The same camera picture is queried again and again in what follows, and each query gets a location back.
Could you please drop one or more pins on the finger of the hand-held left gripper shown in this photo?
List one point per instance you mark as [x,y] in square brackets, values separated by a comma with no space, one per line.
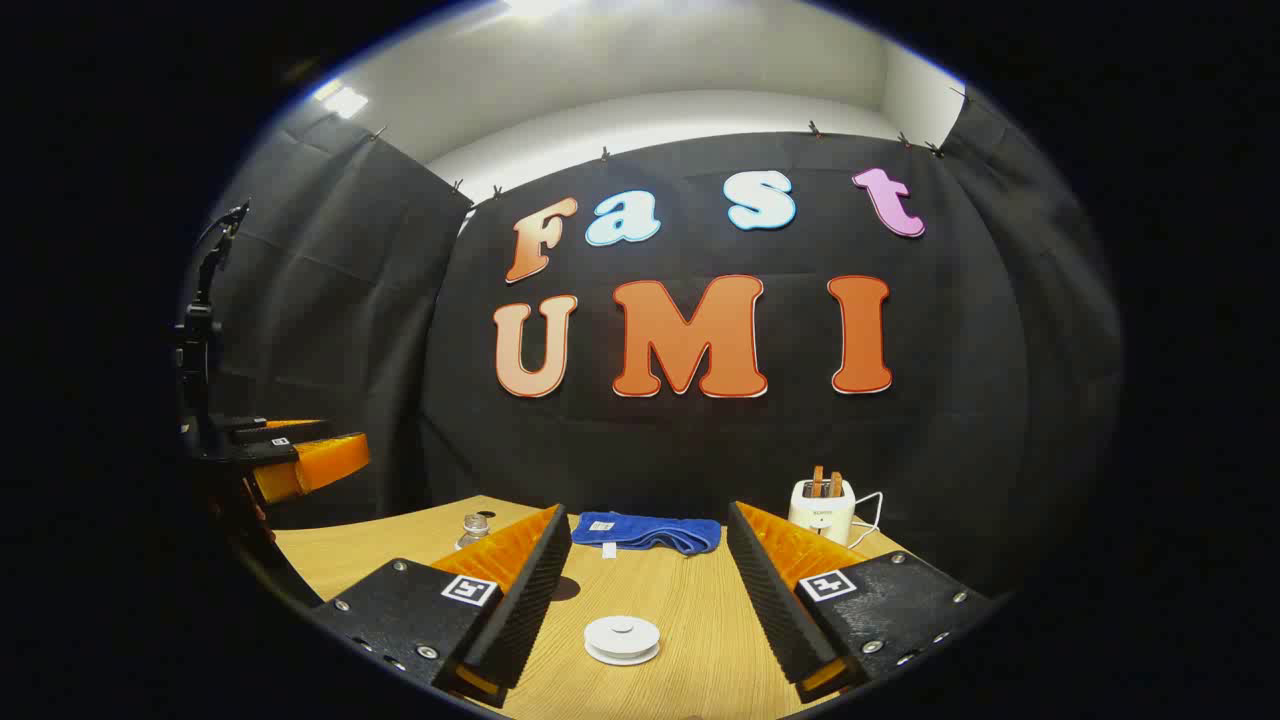
[290,431]
[320,465]

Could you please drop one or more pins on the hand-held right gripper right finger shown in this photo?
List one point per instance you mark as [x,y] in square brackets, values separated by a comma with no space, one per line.
[770,600]

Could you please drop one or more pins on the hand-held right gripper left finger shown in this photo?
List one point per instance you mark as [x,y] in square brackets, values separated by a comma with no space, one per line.
[530,600]

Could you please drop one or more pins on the clear water bottle green label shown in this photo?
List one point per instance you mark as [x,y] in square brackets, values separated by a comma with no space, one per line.
[474,527]

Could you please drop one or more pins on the white teacup lid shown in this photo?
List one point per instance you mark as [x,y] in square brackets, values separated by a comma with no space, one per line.
[622,631]

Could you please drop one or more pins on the white toaster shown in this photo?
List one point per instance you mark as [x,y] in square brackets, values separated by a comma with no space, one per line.
[822,510]

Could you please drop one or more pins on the blue towel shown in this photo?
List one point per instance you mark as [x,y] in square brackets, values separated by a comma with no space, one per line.
[650,530]

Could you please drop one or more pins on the black backdrop cloth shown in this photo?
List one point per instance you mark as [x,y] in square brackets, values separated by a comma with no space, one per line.
[700,450]

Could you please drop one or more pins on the ceiling light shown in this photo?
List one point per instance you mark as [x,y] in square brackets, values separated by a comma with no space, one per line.
[342,98]

